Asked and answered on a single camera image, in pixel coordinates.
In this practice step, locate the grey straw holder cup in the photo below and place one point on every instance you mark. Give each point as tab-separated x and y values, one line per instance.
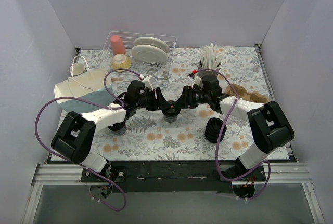
203	69

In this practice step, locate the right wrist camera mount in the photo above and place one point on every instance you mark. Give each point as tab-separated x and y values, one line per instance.
195	78

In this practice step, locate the black coffee lid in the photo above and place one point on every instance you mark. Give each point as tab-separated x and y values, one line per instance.
172	106

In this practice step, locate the yellow patterned bowl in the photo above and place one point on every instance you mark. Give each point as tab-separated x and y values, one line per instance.
120	61

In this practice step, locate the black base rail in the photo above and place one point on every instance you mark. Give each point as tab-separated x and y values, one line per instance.
174	176

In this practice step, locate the floral table mat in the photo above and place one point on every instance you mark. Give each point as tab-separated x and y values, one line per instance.
149	136

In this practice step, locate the rear white plate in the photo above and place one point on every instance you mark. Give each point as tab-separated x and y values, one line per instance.
153	42

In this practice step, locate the light blue paper bag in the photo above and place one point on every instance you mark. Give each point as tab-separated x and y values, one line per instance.
88	86

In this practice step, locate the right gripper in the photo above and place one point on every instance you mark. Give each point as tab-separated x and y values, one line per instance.
186	97

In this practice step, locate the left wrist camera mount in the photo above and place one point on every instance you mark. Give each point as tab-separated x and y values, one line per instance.
149	86

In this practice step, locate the brown cardboard cup carrier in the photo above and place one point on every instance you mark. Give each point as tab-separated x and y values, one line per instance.
246	95

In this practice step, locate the white wire dish rack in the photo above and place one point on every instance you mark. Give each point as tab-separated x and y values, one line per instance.
160	70

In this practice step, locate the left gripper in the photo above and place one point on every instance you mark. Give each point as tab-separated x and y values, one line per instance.
158	99

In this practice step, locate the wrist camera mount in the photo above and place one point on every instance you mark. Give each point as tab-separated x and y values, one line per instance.
195	78
149	86

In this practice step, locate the small white mug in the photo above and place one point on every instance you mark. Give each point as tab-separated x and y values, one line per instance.
77	69

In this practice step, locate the white plate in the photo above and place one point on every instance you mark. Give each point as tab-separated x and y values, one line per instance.
153	42
149	54

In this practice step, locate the bundle of white straws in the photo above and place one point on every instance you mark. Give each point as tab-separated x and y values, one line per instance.
212	54

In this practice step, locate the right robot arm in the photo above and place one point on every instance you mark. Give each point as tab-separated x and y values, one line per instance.
269	125

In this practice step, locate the pink plastic cup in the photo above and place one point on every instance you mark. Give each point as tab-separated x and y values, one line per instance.
117	45

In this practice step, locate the front white plate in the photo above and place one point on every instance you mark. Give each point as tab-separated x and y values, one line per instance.
149	54

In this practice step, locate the stack of black lids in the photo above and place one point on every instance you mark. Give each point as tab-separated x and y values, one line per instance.
212	129

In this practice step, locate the dark coffee cup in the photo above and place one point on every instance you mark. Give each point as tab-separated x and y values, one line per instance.
170	117
118	128

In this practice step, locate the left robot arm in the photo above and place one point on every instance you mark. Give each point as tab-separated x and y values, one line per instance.
73	139

